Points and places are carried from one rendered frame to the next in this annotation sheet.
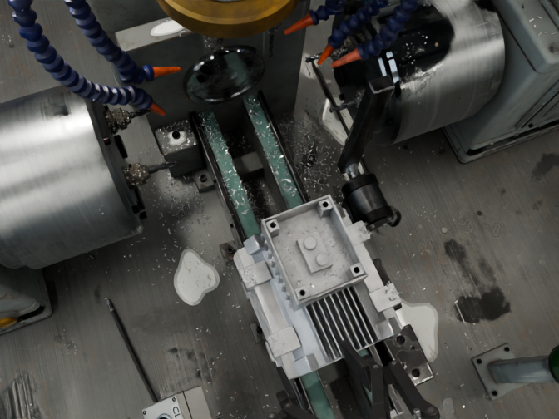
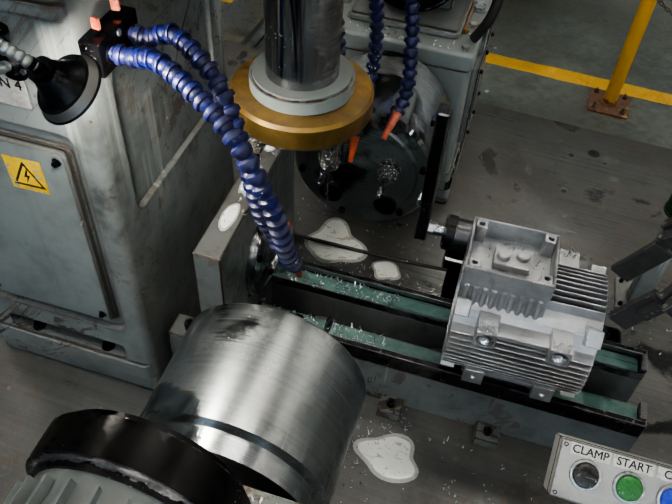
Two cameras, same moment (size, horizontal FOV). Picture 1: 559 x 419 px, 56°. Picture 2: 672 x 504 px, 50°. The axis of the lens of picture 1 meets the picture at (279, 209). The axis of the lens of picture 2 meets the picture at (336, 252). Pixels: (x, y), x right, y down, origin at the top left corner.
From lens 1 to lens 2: 0.62 m
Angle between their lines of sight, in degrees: 32
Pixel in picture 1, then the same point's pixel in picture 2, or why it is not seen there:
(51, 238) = (335, 442)
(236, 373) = (513, 485)
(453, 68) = (428, 102)
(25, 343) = not seen: outside the picture
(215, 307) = (433, 459)
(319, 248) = (511, 254)
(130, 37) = (210, 245)
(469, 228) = not seen: hidden behind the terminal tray
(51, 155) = (282, 358)
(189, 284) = (393, 465)
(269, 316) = (531, 340)
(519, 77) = (455, 88)
